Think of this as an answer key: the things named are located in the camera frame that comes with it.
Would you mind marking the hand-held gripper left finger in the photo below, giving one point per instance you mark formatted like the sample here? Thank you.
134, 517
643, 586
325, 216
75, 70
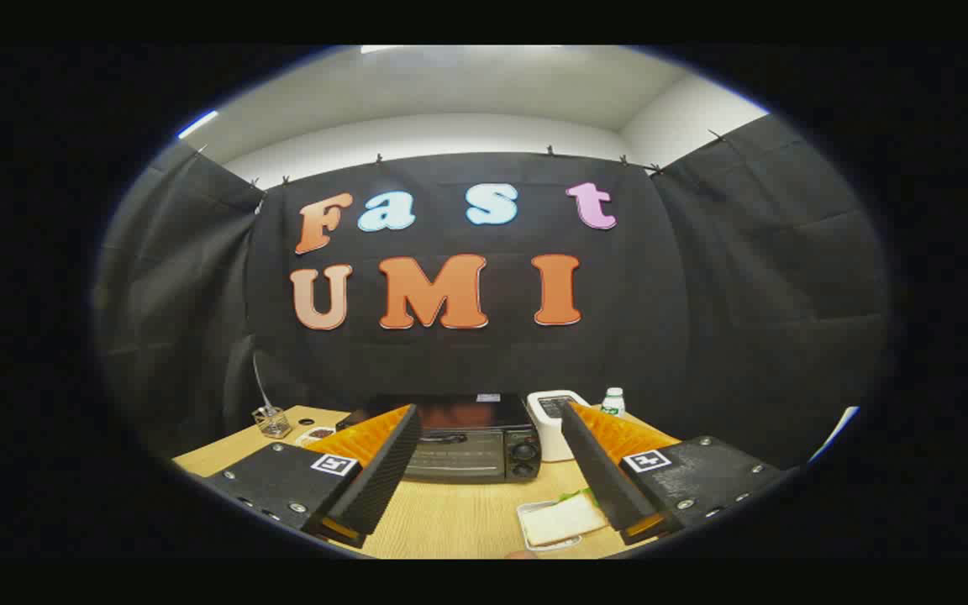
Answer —
383, 479

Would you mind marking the black toaster oven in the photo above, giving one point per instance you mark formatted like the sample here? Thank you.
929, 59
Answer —
467, 454

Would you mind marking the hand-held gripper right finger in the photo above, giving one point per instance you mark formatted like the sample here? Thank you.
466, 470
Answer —
597, 470

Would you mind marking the small white bottle green label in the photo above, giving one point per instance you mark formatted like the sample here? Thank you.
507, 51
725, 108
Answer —
613, 403

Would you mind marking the white pop-up toaster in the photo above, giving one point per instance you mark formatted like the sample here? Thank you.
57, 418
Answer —
547, 437

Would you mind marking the lettuce sandwich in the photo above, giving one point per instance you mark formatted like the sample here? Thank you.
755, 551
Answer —
560, 521

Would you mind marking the white plastic tray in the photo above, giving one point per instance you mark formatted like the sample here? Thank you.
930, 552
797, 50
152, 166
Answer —
523, 517

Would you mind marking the white divided snack dish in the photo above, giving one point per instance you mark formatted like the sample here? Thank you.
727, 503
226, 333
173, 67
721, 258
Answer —
314, 435

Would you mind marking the metal mesh utensil holder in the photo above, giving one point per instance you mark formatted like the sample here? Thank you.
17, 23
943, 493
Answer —
272, 423

